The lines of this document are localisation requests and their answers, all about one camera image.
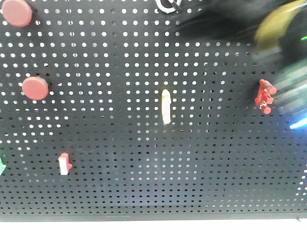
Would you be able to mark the blurred robot arm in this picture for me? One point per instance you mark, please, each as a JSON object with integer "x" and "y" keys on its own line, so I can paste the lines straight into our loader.
{"x": 278, "y": 31}

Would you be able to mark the lower red round button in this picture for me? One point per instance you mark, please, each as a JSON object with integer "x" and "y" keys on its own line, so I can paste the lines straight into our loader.
{"x": 35, "y": 88}

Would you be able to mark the red round button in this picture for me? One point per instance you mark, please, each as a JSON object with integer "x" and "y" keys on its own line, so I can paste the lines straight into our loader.
{"x": 35, "y": 88}
{"x": 17, "y": 13}

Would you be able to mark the green round button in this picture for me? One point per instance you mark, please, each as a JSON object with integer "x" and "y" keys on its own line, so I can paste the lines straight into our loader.
{"x": 2, "y": 166}

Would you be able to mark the upper red round button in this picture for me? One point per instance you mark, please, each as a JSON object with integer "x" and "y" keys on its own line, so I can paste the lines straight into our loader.
{"x": 17, "y": 13}

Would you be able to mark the black perforated pegboard panel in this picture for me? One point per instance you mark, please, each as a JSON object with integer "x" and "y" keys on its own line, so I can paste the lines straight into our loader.
{"x": 107, "y": 63}

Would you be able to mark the yellow white rocker switch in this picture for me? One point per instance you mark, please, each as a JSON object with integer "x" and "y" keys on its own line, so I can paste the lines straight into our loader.
{"x": 166, "y": 106}

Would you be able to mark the right white red switch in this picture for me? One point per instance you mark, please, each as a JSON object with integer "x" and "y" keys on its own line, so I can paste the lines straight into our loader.
{"x": 64, "y": 164}

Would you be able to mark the white ring knob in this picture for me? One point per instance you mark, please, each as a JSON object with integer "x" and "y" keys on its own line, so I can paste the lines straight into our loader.
{"x": 169, "y": 6}

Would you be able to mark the red toggle switch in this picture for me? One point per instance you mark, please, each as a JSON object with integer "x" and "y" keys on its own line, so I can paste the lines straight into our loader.
{"x": 264, "y": 97}

